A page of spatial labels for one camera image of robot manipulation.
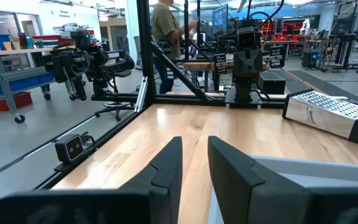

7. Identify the black background stand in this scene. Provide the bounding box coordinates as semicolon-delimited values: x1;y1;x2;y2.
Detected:
329;0;358;72

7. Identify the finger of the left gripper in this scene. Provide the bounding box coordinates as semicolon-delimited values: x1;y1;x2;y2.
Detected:
213;52;228;75
268;45;286;70

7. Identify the red storage shelf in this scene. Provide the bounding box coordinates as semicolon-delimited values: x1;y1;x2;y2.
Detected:
259;21;307;41

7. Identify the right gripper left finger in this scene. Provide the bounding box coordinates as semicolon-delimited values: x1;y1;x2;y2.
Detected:
0;136;183;224

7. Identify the grey wheeled cart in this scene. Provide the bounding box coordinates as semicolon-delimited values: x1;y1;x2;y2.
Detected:
0;46;57;124

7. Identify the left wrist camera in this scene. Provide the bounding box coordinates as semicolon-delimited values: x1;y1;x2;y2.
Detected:
236;26;258;50

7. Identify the silver frame bracket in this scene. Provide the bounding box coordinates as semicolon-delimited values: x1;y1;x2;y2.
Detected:
134;76;149;113

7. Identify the table-level camera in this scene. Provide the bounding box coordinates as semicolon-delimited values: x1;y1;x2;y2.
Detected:
54;133;85;164

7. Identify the wooden background table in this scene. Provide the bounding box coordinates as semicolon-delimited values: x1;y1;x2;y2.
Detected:
181;60;269;72

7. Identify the steel box grater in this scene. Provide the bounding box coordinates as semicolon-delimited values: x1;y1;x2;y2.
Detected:
282;89;358;148

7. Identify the black aluminium table frame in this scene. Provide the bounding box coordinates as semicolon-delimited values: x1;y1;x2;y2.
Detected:
34;0;358;190

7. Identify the black computer tower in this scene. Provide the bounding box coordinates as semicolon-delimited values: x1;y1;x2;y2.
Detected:
302;49;319;69

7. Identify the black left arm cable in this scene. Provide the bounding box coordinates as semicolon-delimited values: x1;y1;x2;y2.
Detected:
247;0;286;44

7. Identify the black floor mat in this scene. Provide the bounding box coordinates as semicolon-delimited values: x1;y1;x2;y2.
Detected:
286;70;358;100

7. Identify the black office chair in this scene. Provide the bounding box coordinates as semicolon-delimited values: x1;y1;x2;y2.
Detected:
94;70;136;122

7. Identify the red bin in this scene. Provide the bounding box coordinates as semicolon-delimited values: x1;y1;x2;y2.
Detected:
0;91;33;112

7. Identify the long blue bin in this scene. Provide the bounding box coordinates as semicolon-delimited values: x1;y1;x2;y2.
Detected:
0;72;55;96

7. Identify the person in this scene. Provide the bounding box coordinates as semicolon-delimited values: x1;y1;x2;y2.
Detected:
150;0;198;95

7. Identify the monitor with blue screen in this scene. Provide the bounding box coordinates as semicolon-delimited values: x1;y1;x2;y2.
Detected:
211;3;229;35

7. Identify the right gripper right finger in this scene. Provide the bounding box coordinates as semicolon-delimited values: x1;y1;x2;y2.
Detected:
208;136;358;224

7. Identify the black box on floor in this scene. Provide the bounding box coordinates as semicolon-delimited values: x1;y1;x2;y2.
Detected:
258;71;287;96

